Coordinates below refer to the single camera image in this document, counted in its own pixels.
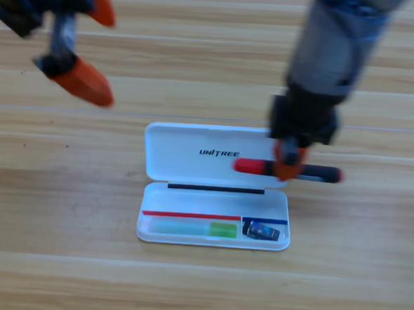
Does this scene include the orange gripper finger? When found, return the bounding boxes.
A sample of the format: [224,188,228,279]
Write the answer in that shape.
[272,140,309,184]
[86,0,118,27]
[46,55,117,108]

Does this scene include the red and black marker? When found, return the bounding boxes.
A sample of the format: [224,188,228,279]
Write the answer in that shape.
[233,157,344,185]

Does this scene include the white Unitree pencil case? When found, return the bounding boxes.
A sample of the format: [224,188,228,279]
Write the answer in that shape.
[135,120,298,252]

